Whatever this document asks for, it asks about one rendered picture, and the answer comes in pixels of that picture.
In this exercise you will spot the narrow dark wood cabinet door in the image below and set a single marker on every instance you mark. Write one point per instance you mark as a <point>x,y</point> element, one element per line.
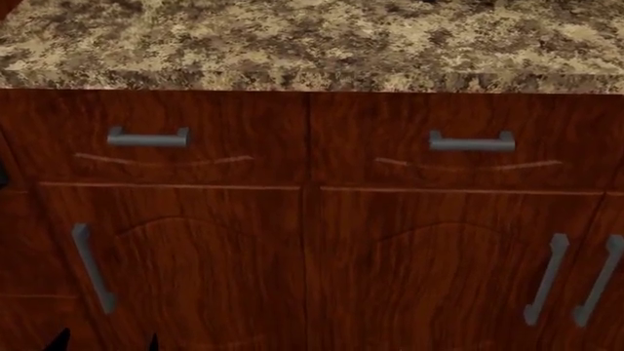
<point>577,234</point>

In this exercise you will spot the speckled granite countertop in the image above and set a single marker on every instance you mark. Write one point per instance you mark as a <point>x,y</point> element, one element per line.
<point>312,44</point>

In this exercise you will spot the wide dark wood drawer front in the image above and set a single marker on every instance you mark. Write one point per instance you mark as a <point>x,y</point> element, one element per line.
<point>244,120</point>
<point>370,124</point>

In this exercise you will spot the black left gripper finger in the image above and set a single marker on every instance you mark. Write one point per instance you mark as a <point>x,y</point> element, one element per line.
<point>61,343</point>
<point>154,345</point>

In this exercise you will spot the arched panel wood cabinet door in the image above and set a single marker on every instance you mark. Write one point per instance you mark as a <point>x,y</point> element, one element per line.
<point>429,285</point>
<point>205,278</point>

